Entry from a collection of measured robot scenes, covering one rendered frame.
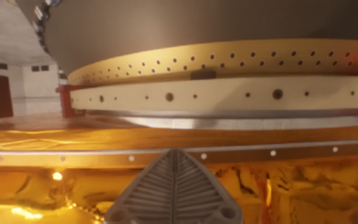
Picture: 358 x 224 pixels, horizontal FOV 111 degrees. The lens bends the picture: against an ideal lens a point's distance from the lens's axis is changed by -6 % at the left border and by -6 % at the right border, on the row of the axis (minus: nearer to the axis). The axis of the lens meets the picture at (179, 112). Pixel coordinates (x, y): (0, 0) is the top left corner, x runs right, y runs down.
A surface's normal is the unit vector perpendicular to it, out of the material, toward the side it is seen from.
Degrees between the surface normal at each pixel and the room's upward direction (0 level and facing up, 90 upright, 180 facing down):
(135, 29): 62
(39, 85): 90
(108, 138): 90
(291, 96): 90
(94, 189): 128
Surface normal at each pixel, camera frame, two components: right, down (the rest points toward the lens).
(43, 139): 0.01, 0.11
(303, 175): -0.02, -0.44
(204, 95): -0.22, 0.11
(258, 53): -0.09, 0.57
